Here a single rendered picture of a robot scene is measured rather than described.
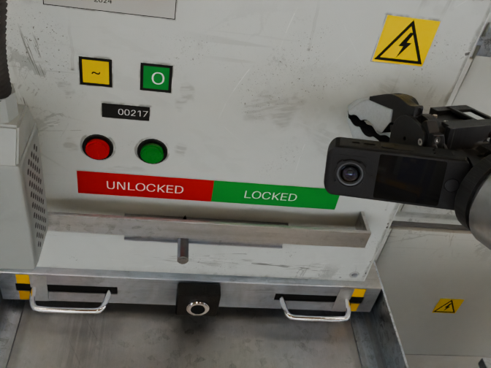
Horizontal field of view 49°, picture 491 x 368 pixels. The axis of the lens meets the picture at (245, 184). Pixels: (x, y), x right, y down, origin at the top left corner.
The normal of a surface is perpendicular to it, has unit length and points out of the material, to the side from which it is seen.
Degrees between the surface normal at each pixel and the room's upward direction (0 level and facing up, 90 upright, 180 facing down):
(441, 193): 76
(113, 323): 0
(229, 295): 90
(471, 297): 90
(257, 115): 90
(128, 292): 90
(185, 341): 0
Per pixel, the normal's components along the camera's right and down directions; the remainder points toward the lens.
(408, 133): -0.93, 0.11
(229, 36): 0.07, 0.66
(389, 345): -0.99, -0.07
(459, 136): 0.35, 0.44
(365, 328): 0.15, -0.75
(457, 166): -0.19, 0.41
